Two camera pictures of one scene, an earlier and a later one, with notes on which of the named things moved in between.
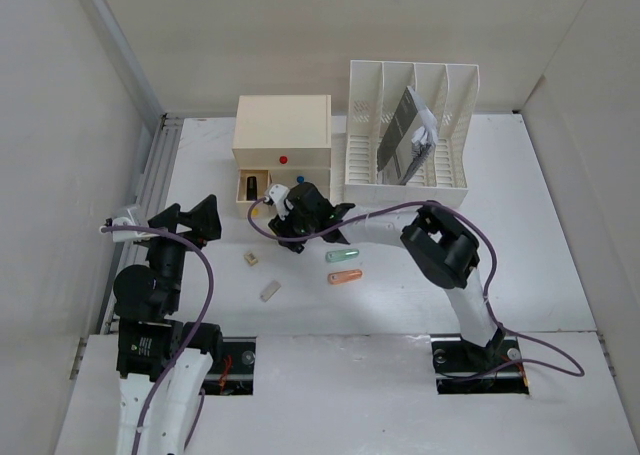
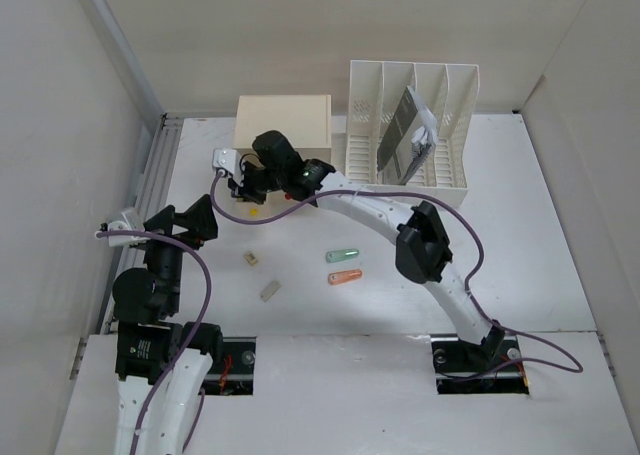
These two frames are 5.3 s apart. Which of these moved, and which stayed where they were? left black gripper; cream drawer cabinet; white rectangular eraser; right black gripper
Moved: right black gripper
Stayed: left black gripper; cream drawer cabinet; white rectangular eraser
